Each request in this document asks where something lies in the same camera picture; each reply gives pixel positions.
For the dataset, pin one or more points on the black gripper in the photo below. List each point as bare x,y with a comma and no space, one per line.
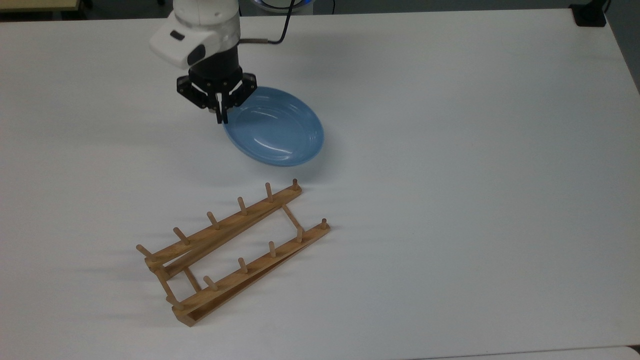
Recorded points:
217,70

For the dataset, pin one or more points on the blue round plate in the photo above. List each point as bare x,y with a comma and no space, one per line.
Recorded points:
280,130

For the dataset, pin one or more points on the blue lit robot base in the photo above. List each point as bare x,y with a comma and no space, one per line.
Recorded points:
300,5

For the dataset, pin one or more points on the wooden plate rack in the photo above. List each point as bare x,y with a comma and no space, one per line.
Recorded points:
230,227

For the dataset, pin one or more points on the light wooden desk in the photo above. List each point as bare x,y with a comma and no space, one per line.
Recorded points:
40,4

